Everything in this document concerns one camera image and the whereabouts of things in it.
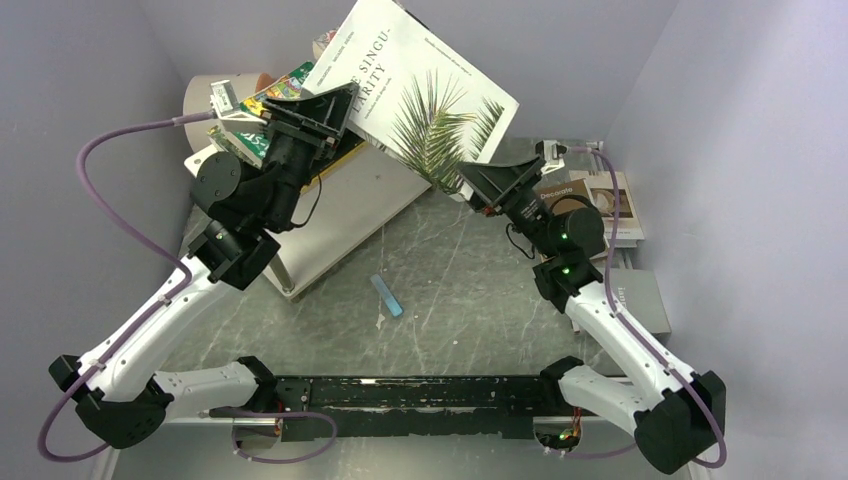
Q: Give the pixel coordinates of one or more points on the brown cover book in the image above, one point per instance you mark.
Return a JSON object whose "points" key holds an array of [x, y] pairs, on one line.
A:
{"points": [[563, 195]]}

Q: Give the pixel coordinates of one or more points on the floral Little Women book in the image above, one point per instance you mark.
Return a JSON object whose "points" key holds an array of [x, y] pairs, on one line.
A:
{"points": [[321, 43]]}

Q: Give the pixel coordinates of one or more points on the grey laptop box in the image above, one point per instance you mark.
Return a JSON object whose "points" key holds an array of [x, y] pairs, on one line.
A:
{"points": [[639, 293]]}

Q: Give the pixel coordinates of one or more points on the light blue glue stick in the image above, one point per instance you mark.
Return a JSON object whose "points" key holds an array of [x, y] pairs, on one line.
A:
{"points": [[388, 298]]}

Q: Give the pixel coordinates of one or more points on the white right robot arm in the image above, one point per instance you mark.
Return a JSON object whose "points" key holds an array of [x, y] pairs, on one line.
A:
{"points": [[674, 414]]}

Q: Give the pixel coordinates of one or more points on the white two-tier shelf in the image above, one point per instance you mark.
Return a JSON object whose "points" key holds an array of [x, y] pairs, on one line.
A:
{"points": [[353, 203]]}

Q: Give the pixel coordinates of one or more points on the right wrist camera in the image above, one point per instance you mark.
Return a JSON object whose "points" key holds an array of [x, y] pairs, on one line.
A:
{"points": [[553, 153]]}

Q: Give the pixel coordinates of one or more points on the white tape roll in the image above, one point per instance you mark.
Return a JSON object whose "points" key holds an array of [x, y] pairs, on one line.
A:
{"points": [[197, 99]]}

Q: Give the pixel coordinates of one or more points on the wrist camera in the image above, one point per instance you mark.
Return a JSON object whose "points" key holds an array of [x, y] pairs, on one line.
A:
{"points": [[228, 110], [553, 153]]}

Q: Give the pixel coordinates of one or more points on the white magazine with photo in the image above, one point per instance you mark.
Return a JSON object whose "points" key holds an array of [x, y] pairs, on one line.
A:
{"points": [[617, 209]]}

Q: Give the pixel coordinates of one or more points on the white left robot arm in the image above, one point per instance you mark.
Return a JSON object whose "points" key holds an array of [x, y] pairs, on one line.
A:
{"points": [[120, 392]]}

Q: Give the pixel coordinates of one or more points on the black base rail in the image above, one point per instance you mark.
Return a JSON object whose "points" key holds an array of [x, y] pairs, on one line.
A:
{"points": [[510, 406]]}

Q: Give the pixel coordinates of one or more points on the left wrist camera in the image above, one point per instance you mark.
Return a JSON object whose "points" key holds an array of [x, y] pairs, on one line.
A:
{"points": [[228, 110]]}

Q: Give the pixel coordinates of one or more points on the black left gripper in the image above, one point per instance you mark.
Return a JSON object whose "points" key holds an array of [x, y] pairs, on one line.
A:
{"points": [[315, 121]]}

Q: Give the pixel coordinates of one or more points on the white palm leaf book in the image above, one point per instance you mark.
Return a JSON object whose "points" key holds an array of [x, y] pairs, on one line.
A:
{"points": [[418, 100]]}

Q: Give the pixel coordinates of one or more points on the yellow Little Prince book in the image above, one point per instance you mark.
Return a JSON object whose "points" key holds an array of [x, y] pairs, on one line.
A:
{"points": [[346, 150]]}

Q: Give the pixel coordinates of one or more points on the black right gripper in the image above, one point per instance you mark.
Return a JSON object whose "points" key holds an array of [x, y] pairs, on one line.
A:
{"points": [[491, 188]]}

